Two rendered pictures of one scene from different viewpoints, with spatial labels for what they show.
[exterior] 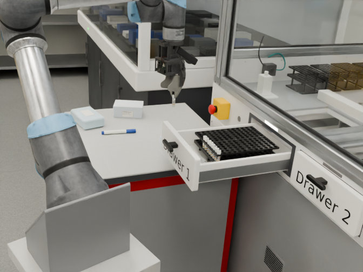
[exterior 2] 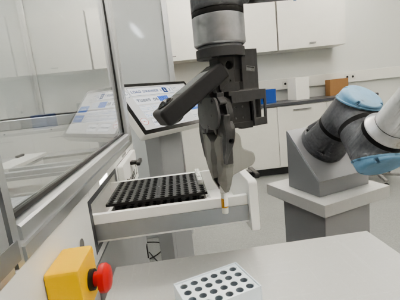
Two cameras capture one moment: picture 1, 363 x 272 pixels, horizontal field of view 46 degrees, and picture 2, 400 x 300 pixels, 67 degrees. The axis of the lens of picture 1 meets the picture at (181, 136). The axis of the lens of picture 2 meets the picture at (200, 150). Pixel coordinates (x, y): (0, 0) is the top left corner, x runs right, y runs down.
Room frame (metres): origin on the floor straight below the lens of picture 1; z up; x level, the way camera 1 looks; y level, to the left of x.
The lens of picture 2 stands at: (1.94, 0.15, 1.11)
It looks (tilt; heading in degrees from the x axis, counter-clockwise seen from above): 10 degrees down; 198
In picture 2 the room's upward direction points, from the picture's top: 6 degrees counter-clockwise
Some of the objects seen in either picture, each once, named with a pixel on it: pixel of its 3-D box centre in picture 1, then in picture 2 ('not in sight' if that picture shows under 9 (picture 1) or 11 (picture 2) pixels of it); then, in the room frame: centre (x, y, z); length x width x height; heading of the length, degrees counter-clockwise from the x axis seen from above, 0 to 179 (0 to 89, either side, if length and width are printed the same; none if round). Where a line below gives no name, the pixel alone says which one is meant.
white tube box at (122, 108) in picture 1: (128, 108); not in sight; (1.79, 0.24, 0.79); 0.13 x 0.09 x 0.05; 93
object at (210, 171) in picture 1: (237, 149); (156, 200); (1.29, -0.19, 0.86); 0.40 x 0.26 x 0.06; 112
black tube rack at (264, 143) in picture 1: (235, 148); (160, 198); (1.29, -0.18, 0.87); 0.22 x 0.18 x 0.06; 112
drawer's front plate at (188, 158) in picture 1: (179, 153); (239, 186); (1.21, 0.00, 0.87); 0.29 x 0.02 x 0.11; 22
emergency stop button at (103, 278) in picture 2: (213, 109); (100, 278); (1.62, -0.12, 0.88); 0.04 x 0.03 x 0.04; 22
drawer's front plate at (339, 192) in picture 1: (324, 190); (129, 171); (1.04, -0.41, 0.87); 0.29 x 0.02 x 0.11; 22
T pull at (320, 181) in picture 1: (319, 181); (136, 162); (1.03, -0.39, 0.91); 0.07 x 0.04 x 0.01; 22
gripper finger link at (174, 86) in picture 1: (173, 87); (225, 158); (1.47, 0.04, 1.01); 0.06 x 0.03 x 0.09; 131
